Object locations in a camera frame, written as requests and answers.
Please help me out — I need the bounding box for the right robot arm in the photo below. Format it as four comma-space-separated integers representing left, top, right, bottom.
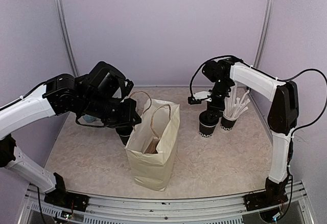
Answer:
188, 55, 326, 206

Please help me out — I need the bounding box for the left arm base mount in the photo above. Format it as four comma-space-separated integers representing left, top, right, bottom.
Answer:
44, 191, 89, 212

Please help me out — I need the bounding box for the aluminium frame post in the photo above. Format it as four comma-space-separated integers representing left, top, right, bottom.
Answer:
253, 0, 274, 68
54, 0, 79, 77

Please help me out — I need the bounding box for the black paper coffee cup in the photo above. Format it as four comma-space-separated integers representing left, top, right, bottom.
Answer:
115, 127, 133, 145

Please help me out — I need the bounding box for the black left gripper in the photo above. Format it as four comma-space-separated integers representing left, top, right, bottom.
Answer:
80, 93, 142, 129

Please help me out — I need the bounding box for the right aluminium frame post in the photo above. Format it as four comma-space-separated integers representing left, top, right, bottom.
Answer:
253, 0, 274, 68

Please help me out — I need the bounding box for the brown cardboard cup carrier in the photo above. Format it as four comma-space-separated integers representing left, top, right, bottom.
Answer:
145, 138, 160, 154

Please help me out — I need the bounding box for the left aluminium frame post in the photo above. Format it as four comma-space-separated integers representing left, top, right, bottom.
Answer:
54, 0, 79, 77

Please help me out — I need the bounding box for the white wrapped straws bundle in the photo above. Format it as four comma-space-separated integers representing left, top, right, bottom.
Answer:
223, 85, 250, 121

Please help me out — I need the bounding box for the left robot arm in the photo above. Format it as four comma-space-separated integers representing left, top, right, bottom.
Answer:
1, 61, 142, 206

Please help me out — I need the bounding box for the aluminium front frame rail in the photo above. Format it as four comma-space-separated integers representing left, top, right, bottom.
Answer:
16, 182, 317, 223

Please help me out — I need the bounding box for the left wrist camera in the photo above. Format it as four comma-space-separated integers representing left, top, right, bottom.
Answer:
119, 79, 134, 99

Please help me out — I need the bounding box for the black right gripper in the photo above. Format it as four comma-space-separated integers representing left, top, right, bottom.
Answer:
207, 77, 233, 121

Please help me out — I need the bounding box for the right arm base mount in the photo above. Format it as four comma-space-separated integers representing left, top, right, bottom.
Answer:
243, 191, 288, 211

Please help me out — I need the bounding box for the black cup holding straws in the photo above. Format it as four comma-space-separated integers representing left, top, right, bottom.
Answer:
220, 115, 237, 132

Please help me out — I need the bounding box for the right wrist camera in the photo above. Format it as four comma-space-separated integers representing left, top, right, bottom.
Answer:
188, 91, 212, 105

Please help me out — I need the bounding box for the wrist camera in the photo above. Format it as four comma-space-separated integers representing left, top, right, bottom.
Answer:
188, 91, 212, 105
119, 79, 134, 99

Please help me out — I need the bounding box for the blue translucent cup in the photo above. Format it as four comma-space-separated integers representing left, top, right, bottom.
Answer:
82, 114, 97, 123

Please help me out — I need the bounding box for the cream paper takeout bag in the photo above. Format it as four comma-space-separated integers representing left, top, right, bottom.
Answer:
125, 96, 180, 191

